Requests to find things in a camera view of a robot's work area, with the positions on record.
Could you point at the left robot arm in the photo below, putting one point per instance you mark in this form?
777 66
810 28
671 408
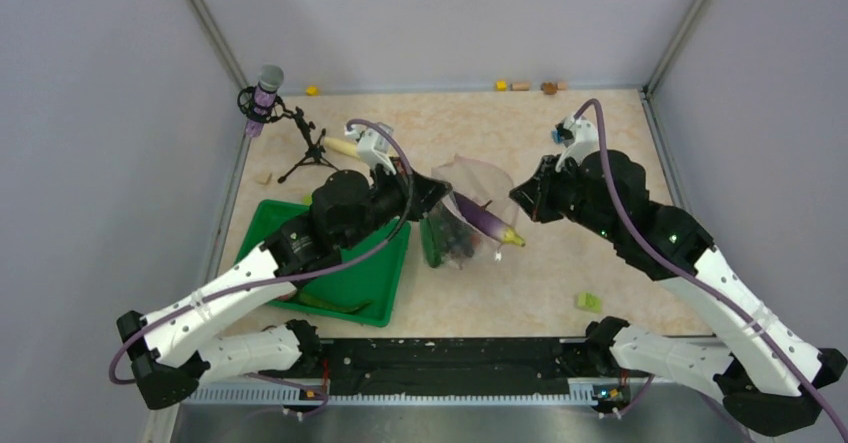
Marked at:
176 350

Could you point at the clear zip top bag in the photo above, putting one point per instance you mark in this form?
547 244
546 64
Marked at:
486 184

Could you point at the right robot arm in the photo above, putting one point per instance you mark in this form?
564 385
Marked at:
764 375

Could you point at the black tripod stand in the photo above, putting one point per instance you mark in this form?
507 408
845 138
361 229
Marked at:
314 155

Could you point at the brown wooden piece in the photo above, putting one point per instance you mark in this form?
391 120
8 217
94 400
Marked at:
549 88

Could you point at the light green block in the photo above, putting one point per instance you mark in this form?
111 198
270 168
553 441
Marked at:
589 302

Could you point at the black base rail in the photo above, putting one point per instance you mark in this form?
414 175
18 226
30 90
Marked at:
452 366

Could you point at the green bok choy vegetable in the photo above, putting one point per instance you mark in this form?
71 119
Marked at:
435 234

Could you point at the purple studio microphone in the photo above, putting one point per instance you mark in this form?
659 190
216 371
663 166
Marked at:
258 103

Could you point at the purple eggplant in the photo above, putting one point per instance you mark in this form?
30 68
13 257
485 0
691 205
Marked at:
486 222

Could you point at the cream toy microphone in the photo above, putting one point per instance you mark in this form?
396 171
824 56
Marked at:
341 146

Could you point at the black grape bunch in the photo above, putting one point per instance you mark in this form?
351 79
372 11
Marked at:
457 241

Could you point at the tan wooden block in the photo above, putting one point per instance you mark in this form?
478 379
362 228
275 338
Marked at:
263 178

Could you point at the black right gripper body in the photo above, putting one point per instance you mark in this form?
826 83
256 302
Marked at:
562 192

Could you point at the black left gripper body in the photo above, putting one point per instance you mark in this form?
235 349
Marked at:
394 195

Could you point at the green plastic tray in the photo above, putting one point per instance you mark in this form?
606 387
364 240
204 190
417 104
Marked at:
376 279

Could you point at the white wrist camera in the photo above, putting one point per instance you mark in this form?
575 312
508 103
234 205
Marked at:
578 136
372 146

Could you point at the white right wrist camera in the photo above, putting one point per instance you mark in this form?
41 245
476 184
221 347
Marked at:
578 136

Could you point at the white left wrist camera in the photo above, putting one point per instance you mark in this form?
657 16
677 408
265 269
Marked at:
372 146

